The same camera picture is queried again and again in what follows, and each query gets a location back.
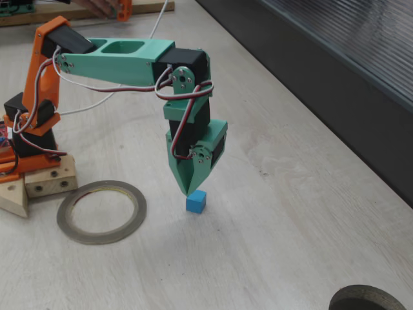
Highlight blue cube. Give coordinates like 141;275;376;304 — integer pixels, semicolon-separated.
186;189;207;214

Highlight orange leader arm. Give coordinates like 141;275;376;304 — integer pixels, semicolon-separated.
0;0;133;23

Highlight light wooden arm base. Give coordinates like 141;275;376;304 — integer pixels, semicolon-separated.
0;154;79;219

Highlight person's hand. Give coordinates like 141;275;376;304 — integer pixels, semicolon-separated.
79;0;123;19

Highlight frosted glass desk partition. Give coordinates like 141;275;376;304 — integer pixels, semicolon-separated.
196;0;413;209

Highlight long wooden plank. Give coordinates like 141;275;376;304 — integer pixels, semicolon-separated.
0;0;175;27

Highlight red controller board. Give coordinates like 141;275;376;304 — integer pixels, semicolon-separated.
0;121;14;152

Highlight grey ring of tape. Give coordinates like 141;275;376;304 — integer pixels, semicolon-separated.
56;180;148;245

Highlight white USB cable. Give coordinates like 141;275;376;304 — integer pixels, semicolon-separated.
59;0;169;116

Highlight black power cable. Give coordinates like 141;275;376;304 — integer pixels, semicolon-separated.
0;147;19;177

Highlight orange controller board mount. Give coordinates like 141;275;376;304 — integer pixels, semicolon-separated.
0;154;21;184

